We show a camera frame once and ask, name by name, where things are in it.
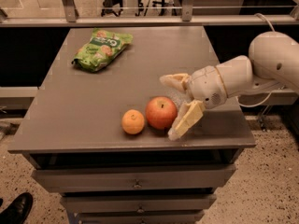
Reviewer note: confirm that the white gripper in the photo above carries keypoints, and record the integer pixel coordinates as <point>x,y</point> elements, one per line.
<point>206,86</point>

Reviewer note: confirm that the red apple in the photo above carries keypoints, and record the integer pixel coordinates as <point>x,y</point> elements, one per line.
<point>161,112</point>

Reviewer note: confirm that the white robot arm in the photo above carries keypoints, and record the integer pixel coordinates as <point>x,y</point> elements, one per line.
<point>273,61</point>

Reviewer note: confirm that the orange fruit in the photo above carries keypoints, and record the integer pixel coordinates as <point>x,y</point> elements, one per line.
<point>133,122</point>

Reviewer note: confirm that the green snack bag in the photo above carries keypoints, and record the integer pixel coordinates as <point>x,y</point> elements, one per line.
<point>103,47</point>

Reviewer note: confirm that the grey drawer cabinet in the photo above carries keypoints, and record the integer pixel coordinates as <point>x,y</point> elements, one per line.
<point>89,140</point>

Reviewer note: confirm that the bottom grey drawer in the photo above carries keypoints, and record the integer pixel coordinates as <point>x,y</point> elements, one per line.
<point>167,217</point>

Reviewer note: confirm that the grey drawer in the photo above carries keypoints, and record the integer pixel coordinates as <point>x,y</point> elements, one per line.
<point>138,203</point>
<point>167,217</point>
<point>134,178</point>

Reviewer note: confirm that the middle grey drawer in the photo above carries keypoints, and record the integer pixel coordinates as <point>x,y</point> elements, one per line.
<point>138,203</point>

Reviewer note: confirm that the top grey drawer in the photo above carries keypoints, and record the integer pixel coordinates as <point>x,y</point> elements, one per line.
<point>134,178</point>

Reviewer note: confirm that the black leather shoe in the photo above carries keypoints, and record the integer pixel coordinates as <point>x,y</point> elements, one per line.
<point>18,210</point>

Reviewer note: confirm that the metal railing frame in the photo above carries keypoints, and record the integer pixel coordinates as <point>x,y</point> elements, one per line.
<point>87,13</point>

